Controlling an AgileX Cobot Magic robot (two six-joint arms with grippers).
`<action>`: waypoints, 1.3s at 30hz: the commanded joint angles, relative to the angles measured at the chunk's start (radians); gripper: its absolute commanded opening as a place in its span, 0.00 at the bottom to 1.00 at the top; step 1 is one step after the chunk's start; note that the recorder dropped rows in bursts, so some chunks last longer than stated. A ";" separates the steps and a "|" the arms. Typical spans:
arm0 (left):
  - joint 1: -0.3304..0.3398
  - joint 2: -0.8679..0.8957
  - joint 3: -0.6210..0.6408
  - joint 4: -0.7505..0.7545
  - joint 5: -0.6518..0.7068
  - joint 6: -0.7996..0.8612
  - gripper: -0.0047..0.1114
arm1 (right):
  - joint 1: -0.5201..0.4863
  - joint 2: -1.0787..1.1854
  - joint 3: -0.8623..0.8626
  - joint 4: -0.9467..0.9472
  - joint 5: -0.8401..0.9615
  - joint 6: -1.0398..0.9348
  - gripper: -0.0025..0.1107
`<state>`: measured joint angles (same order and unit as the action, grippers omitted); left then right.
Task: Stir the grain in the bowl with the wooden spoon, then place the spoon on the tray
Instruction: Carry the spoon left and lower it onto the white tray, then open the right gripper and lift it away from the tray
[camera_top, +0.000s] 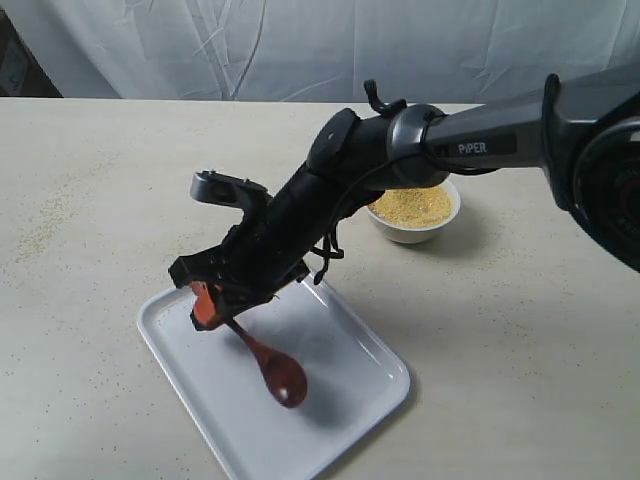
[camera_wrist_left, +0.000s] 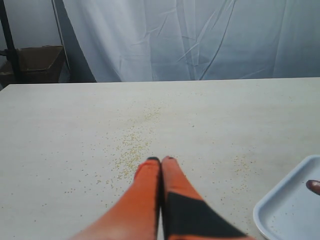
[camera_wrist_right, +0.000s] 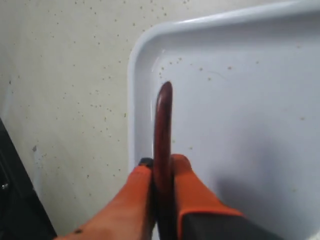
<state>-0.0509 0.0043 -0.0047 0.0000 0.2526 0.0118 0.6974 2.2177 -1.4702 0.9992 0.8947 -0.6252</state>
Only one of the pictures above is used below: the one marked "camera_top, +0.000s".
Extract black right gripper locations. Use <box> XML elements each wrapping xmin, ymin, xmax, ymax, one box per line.
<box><xmin>169</xmin><ymin>166</ymin><xmax>360</xmax><ymax>331</ymax></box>

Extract dark brown wooden spoon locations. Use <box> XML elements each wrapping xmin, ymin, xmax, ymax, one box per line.
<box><xmin>226</xmin><ymin>319</ymin><xmax>308</xmax><ymax>409</ymax></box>

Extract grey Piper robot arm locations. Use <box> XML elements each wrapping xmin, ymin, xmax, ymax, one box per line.
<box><xmin>169</xmin><ymin>64</ymin><xmax>639</xmax><ymax>330</ymax></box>

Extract yellow millet grains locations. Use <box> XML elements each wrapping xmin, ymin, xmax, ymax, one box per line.
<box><xmin>370</xmin><ymin>186</ymin><xmax>452</xmax><ymax>228</ymax></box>

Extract white plastic tray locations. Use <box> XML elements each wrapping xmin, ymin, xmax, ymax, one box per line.
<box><xmin>137</xmin><ymin>281</ymin><xmax>411</xmax><ymax>479</ymax></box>

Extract white ceramic bowl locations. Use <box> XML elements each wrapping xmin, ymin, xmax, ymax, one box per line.
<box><xmin>365</xmin><ymin>180</ymin><xmax>461</xmax><ymax>245</ymax></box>

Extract white backdrop curtain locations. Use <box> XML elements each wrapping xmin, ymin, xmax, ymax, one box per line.
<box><xmin>2</xmin><ymin>1</ymin><xmax>639</xmax><ymax>103</ymax></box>

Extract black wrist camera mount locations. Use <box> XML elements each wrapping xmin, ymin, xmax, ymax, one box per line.
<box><xmin>190</xmin><ymin>170</ymin><xmax>272</xmax><ymax>223</ymax></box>

